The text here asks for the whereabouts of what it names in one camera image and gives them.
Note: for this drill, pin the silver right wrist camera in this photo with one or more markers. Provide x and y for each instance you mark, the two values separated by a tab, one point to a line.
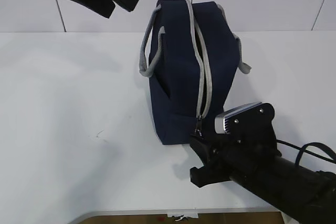
222	120

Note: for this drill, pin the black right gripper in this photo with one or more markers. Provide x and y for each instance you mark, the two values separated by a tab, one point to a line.
250	144

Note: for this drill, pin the white tape scrap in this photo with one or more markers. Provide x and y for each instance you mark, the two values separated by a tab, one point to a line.
182	214

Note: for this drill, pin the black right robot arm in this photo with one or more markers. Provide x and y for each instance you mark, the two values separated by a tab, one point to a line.
306	196

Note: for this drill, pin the navy blue lunch bag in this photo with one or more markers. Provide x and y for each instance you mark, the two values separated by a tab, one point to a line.
190	56

